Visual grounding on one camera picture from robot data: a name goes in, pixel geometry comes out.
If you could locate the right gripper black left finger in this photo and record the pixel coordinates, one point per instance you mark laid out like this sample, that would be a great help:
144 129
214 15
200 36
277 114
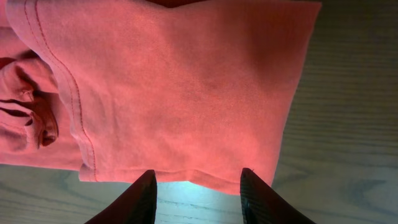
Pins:
136 205

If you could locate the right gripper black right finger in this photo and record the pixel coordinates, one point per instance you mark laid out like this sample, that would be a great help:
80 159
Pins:
262 205

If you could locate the red printed t-shirt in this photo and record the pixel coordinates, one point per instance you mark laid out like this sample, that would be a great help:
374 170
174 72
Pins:
194 90

